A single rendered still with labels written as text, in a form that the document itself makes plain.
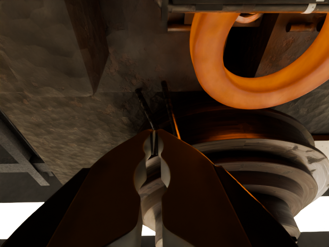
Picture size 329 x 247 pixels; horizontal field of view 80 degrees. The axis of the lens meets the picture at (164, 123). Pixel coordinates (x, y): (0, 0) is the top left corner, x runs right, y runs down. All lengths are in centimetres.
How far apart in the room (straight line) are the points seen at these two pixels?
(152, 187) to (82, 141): 27
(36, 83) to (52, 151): 42
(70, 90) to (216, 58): 16
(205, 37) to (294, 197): 33
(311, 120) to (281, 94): 32
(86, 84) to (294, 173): 35
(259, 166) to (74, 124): 41
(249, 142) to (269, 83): 9
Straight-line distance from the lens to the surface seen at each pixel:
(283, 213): 41
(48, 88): 24
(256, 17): 35
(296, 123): 44
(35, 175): 650
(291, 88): 30
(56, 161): 69
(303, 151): 39
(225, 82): 25
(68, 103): 48
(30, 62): 23
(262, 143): 33
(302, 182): 44
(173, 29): 28
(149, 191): 39
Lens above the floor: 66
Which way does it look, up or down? 47 degrees up
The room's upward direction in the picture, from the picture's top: 180 degrees counter-clockwise
